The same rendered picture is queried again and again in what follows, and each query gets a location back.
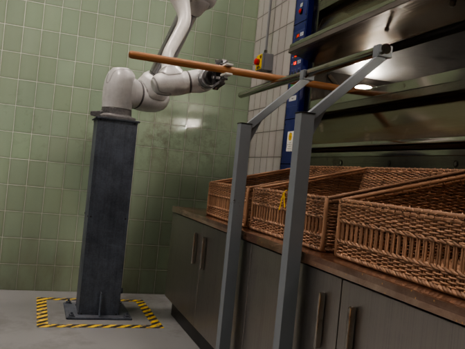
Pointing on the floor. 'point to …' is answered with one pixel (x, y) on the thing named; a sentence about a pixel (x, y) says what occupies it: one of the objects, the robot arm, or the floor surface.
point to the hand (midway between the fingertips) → (226, 70)
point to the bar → (300, 141)
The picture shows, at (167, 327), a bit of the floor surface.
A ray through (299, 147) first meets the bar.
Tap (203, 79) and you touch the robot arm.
